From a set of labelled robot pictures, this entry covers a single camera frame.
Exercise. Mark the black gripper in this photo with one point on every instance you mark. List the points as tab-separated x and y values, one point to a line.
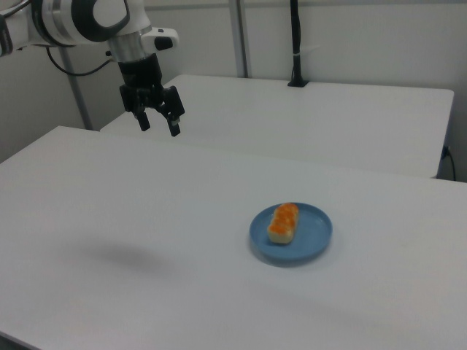
140	74

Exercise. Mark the bread with orange topping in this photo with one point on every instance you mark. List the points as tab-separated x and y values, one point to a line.
284	222

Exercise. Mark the white side table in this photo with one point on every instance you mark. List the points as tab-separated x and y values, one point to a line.
292	116

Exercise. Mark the blue round plate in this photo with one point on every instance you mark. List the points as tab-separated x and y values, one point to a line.
310	233

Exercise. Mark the grey metal frame post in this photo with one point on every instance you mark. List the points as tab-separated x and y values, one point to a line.
241	36
76	91

